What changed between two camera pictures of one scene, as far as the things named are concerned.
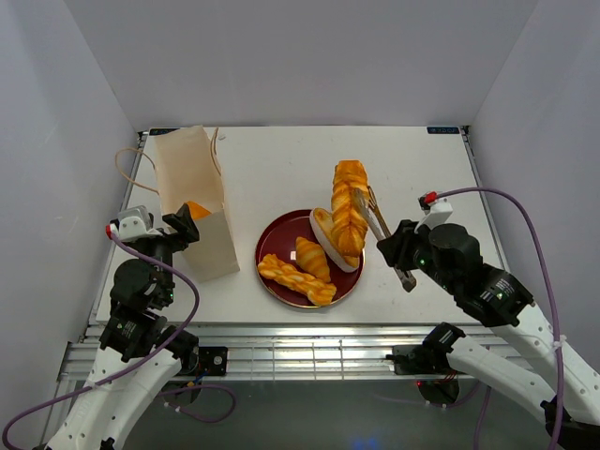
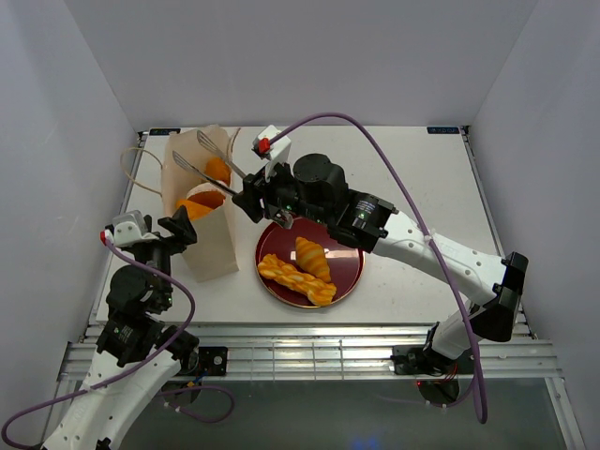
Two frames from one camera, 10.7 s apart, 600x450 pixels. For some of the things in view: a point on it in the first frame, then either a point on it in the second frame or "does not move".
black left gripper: x=170 y=232 does not move
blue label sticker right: x=442 y=130 does not move
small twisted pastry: x=319 y=292 does not move
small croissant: x=311 y=259 does not move
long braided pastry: x=351 y=220 -> x=217 y=170
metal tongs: x=367 y=201 -> x=204 y=141
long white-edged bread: x=321 y=222 -> x=207 y=194
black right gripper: x=397 y=244 -> x=256 y=193
